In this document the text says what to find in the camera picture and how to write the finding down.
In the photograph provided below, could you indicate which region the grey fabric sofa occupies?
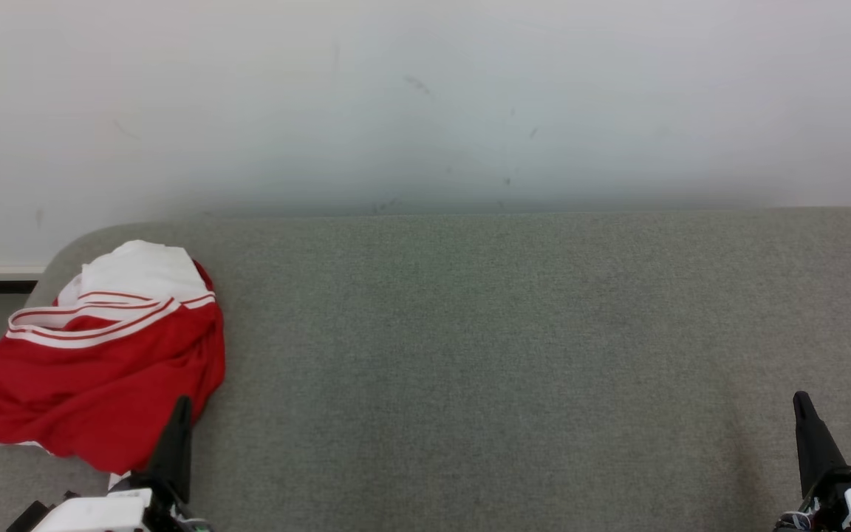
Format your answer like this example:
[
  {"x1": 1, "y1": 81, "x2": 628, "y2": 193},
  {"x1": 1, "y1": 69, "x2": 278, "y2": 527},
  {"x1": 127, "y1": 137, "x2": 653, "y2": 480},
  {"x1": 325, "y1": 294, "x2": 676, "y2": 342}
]
[{"x1": 0, "y1": 207, "x2": 851, "y2": 532}]

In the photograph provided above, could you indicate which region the red white striped jersey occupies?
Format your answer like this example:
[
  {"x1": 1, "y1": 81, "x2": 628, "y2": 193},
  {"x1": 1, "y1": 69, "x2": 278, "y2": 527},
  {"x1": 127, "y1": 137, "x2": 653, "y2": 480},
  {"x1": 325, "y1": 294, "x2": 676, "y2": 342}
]
[{"x1": 0, "y1": 239, "x2": 218, "y2": 451}]

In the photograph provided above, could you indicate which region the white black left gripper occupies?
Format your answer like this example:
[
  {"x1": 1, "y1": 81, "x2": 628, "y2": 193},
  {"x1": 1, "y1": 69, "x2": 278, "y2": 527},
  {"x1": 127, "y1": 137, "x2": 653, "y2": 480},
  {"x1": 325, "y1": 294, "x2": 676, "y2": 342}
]
[{"x1": 6, "y1": 395, "x2": 212, "y2": 532}]

